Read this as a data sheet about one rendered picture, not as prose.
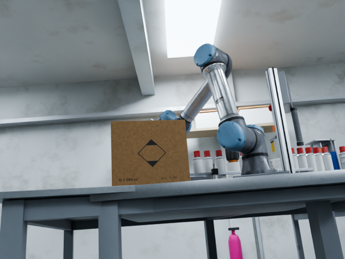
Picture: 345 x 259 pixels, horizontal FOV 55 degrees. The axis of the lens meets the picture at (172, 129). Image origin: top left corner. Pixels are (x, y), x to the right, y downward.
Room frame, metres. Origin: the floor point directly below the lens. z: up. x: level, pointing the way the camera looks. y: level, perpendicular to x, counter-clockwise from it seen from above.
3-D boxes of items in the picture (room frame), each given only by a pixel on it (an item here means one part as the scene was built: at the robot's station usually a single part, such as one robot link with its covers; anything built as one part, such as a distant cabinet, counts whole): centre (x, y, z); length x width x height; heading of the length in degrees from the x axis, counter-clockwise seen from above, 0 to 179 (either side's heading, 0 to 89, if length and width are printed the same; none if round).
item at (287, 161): (1.67, -0.57, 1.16); 0.04 x 0.04 x 0.67; 11
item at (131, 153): (1.38, 0.11, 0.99); 0.30 x 0.24 x 0.27; 100
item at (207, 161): (1.74, -0.17, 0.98); 0.05 x 0.05 x 0.20
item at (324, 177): (1.47, -0.18, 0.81); 0.90 x 0.90 x 0.04; 1
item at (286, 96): (1.74, -0.62, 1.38); 0.17 x 0.10 x 0.19; 156
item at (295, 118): (1.74, -0.67, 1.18); 0.04 x 0.04 x 0.21
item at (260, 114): (4.51, -1.16, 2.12); 0.47 x 0.39 x 0.26; 91
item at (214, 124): (4.50, -0.53, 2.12); 0.45 x 0.38 x 0.25; 91
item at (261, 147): (1.47, -0.35, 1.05); 0.13 x 0.12 x 0.14; 139
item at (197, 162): (1.73, -0.12, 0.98); 0.05 x 0.05 x 0.20
